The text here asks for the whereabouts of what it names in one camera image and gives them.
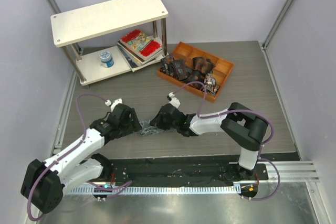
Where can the black orange flower tie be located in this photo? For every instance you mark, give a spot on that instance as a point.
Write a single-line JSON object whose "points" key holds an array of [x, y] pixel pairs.
{"points": [[196, 77]]}

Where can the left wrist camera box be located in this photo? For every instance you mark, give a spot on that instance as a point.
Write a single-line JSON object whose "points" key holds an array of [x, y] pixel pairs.
{"points": [[115, 103]]}

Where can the white two-tier shelf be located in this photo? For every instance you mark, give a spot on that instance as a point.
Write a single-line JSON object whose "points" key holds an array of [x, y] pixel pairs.
{"points": [[101, 19]]}

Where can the slotted cable duct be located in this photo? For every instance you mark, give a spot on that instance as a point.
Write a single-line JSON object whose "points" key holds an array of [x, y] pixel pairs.
{"points": [[91, 190]]}

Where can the blue jar white lid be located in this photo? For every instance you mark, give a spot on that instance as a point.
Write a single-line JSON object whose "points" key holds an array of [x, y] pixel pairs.
{"points": [[106, 59]]}

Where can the dark brown red tie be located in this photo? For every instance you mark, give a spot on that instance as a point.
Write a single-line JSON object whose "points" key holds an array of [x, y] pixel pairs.
{"points": [[203, 65]]}

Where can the orange wooden divided tray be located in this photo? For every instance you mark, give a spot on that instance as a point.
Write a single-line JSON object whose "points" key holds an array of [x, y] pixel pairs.
{"points": [[221, 70]]}

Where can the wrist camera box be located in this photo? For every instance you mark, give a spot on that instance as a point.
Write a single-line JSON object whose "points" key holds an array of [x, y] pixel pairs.
{"points": [[175, 102], [115, 103]]}

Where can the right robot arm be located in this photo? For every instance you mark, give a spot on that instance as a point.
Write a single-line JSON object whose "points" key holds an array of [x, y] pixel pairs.
{"points": [[246, 127]]}

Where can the grey floral tie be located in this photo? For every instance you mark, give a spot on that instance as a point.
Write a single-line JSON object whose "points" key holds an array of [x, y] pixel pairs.
{"points": [[147, 129]]}

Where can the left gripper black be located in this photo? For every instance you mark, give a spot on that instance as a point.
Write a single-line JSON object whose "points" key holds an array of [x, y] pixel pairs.
{"points": [[134, 125]]}

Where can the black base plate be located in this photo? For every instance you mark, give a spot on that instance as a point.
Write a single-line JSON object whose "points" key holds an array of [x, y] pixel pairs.
{"points": [[199, 171]]}

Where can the brown blue floral tie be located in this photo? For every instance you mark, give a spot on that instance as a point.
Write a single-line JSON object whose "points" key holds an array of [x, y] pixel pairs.
{"points": [[180, 70]]}

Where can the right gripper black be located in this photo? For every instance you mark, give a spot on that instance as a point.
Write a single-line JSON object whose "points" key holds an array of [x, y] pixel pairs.
{"points": [[157, 122]]}

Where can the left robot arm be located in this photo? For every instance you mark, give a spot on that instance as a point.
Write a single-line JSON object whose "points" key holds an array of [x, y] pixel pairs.
{"points": [[46, 182]]}

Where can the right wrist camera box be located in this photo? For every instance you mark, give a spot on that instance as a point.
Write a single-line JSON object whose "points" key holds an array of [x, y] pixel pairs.
{"points": [[175, 102]]}

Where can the cat pattern tie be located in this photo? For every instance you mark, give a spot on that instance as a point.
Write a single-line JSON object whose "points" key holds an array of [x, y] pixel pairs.
{"points": [[211, 84]]}

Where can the bottom dark cover book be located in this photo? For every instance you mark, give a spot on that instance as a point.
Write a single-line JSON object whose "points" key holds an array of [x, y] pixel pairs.
{"points": [[135, 63]]}

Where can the red treehouse book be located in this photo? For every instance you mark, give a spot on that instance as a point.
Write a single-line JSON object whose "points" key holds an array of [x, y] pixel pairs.
{"points": [[141, 44]]}

